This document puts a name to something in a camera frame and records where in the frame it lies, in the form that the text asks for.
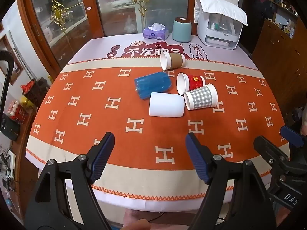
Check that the person's leg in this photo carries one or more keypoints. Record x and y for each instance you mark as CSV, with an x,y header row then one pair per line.
x,y
144,221

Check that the dark basket with red decoration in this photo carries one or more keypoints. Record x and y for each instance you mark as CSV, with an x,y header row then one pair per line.
x,y
36,91

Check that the red box of white balls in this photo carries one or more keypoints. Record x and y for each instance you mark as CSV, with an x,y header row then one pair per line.
x,y
18,112

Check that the white quilted cover cloth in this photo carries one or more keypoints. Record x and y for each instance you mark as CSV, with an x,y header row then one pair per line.
x,y
220,8

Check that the brown sleeved paper cup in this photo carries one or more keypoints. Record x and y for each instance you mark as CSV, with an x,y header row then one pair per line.
x,y
176,60

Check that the wall shelf with bottles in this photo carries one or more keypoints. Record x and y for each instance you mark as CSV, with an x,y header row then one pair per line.
x,y
284,9

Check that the orange patterned tablecloth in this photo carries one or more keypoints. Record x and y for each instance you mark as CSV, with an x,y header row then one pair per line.
x,y
96,115
108,49

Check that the teal canister with brown lid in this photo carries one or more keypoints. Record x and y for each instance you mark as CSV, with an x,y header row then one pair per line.
x,y
181,31

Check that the red paper cup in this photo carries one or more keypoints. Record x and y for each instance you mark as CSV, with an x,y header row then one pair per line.
x,y
195,81

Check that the wooden side cabinet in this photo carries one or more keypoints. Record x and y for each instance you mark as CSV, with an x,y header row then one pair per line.
x,y
275,60

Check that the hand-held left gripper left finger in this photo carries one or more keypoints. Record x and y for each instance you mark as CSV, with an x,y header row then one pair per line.
x,y
102,159

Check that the wooden glass door cabinet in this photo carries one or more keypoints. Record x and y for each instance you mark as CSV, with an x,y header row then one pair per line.
x,y
79,16

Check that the gold door ornament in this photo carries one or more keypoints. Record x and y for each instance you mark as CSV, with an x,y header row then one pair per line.
x,y
57,13

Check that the blue plastic cup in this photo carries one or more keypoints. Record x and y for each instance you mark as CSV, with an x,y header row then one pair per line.
x,y
152,84

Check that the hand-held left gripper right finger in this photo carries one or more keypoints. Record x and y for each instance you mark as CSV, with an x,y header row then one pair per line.
x,y
199,160

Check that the purple tissue box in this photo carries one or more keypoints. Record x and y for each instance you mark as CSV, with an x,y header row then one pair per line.
x,y
154,33

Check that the framed wall picture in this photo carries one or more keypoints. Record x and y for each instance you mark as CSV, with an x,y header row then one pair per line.
x,y
14,64

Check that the white cup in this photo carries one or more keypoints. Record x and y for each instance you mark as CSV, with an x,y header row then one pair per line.
x,y
165,105

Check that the grey plaid paper cup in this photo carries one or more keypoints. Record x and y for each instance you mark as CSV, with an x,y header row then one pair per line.
x,y
202,97

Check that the white countertop appliance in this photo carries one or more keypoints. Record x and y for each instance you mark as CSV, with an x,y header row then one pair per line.
x,y
219,36

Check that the black device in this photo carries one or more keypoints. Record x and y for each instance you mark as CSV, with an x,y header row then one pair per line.
x,y
7,127

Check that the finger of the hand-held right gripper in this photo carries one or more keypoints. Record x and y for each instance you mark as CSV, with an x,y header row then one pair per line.
x,y
269,147
292,135

